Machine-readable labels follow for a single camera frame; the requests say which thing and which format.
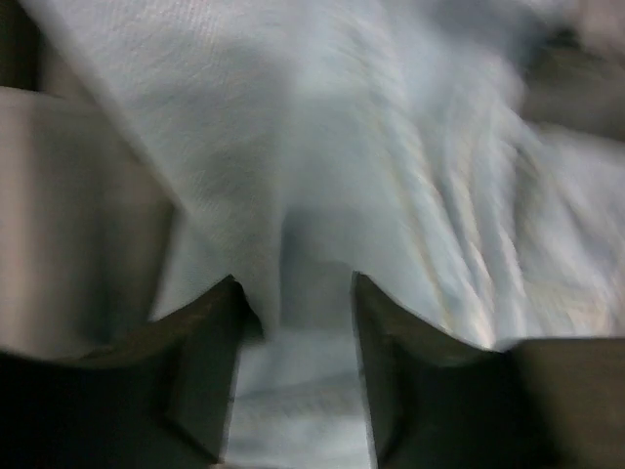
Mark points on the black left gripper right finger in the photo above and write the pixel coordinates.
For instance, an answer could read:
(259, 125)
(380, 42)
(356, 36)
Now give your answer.
(437, 402)

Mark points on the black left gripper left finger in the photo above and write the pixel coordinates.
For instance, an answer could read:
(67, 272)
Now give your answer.
(159, 398)

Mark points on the grey-blue cloth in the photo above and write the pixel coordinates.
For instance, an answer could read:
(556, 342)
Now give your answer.
(440, 147)

